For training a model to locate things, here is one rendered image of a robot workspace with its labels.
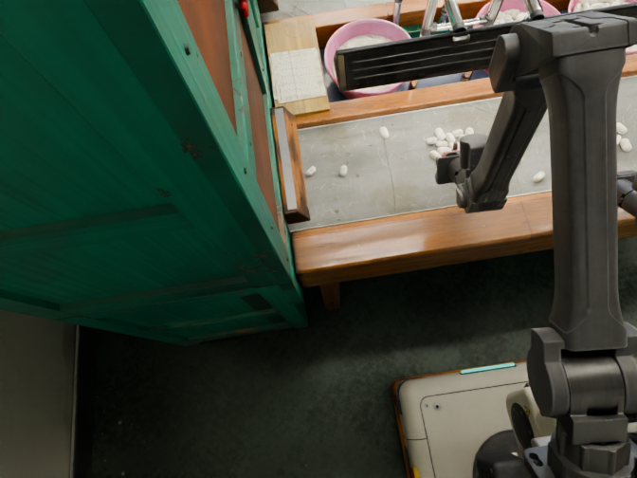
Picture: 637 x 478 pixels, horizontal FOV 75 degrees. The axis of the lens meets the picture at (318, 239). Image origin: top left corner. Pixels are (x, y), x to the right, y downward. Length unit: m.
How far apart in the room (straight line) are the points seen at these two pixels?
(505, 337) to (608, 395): 1.33
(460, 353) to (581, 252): 1.35
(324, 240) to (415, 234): 0.23
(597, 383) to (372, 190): 0.74
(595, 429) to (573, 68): 0.37
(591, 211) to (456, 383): 1.10
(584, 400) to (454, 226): 0.63
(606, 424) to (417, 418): 0.98
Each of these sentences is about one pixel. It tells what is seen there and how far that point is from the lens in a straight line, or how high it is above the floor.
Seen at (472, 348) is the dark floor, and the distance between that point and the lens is 1.84.
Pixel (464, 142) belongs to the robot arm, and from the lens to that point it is 0.91.
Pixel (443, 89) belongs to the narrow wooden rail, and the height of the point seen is 0.76.
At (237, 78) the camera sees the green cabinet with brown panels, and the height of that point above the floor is 1.27.
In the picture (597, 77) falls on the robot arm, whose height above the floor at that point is 1.42.
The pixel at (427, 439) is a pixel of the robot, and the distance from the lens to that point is 1.52.
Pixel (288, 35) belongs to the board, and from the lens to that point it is 1.38.
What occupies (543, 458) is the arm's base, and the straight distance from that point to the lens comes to 0.65.
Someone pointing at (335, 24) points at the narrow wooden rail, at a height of 0.76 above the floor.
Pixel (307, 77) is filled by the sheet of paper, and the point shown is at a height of 0.78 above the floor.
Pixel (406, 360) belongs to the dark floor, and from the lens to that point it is 1.78.
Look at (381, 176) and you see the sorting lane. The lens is 1.14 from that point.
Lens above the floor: 1.76
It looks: 71 degrees down
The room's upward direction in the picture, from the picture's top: 10 degrees counter-clockwise
